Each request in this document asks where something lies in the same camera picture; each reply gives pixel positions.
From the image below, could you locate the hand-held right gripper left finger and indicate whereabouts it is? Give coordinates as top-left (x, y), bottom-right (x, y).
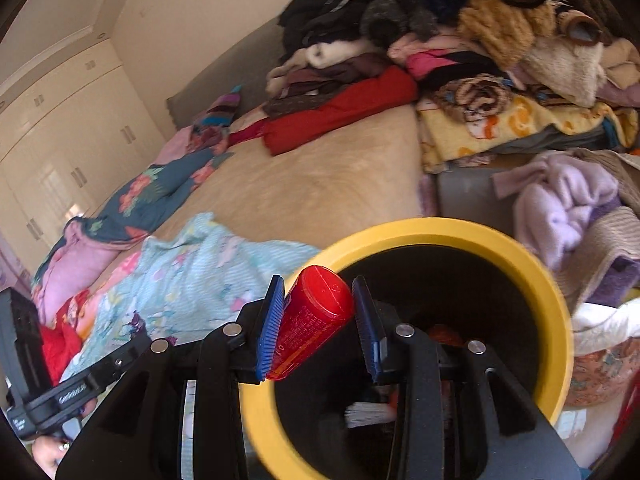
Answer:
top-left (55, 274), bottom-right (287, 480)

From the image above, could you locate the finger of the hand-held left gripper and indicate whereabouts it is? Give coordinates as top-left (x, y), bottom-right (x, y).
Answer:
top-left (107, 332), bottom-right (151, 376)

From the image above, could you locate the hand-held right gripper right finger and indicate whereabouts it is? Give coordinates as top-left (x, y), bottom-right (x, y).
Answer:
top-left (351, 276), bottom-right (583, 480)

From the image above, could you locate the red can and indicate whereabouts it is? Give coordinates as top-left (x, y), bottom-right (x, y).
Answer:
top-left (265, 266), bottom-right (355, 381)

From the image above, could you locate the yellow-rimmed black bin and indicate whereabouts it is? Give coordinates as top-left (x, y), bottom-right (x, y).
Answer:
top-left (241, 217), bottom-right (574, 480)

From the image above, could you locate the person's left hand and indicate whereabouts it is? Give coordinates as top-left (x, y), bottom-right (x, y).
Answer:
top-left (32, 432), bottom-right (76, 478)

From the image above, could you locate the red flower-print cloth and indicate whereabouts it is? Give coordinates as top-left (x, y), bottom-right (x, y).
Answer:
top-left (40, 290), bottom-right (96, 381)

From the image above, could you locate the pink cartoon blanket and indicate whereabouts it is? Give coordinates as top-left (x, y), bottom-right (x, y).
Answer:
top-left (80, 250), bottom-right (146, 331)

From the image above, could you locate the beige bed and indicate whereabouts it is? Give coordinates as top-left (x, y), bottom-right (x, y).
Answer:
top-left (107, 105), bottom-right (426, 271)

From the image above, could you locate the blue floral quilt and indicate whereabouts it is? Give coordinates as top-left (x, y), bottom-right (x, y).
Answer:
top-left (32, 152), bottom-right (236, 311)

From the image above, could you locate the grey box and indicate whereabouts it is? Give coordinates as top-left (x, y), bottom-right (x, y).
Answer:
top-left (435, 165), bottom-right (521, 231)

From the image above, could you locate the dark red cloth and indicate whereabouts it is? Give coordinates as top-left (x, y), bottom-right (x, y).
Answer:
top-left (227, 119), bottom-right (268, 147)

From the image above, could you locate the white wardrobe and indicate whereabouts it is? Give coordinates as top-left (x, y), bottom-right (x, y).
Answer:
top-left (0, 37), bottom-right (168, 261)

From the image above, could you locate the lilac fleece garment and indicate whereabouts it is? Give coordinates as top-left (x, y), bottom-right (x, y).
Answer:
top-left (492, 151), bottom-right (623, 271)

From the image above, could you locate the striped pillow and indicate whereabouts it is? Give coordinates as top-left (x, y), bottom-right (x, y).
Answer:
top-left (192, 85), bottom-right (246, 133)

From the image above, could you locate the red folded garment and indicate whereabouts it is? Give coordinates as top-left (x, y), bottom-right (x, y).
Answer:
top-left (263, 66), bottom-right (420, 157)

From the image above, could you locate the dark dotted garment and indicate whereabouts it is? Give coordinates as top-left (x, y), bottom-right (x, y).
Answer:
top-left (262, 91), bottom-right (346, 118)

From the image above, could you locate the white cloth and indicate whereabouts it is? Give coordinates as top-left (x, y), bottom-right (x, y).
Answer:
top-left (570, 295), bottom-right (640, 356)

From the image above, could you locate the yellow cartoon blanket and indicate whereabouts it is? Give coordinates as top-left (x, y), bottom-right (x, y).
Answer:
top-left (415, 92), bottom-right (640, 173)

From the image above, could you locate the brown striped knit garment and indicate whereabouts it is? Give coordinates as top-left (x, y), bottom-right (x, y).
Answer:
top-left (432, 74), bottom-right (513, 123)

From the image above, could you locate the beige knitted garment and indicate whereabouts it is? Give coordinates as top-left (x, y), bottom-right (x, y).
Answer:
top-left (555, 147), bottom-right (640, 301)

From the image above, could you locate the grey headboard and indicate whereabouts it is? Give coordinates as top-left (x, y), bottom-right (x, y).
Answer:
top-left (166, 17), bottom-right (291, 131)

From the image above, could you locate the dark purple garment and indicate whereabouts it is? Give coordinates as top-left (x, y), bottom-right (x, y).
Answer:
top-left (280, 55), bottom-right (391, 96)

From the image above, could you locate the pink garment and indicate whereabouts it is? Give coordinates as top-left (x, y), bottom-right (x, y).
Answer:
top-left (387, 32), bottom-right (511, 81)

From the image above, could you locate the white fleece garment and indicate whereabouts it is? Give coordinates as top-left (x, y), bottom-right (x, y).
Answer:
top-left (265, 40), bottom-right (381, 93)

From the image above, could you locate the grey dotted garment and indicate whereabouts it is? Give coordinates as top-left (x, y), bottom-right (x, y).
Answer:
top-left (360, 0), bottom-right (441, 46)

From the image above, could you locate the black jacket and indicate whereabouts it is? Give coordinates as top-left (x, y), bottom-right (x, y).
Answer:
top-left (277, 0), bottom-right (373, 61)

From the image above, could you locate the cream fleece garment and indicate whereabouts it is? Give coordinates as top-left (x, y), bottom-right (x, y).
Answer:
top-left (522, 35), bottom-right (608, 108)

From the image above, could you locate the tan fuzzy garment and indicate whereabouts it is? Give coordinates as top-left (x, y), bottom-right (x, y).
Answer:
top-left (457, 0), bottom-right (556, 68)

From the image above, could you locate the brown patterned sweater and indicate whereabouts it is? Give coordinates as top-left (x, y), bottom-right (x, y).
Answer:
top-left (557, 7), bottom-right (606, 46)

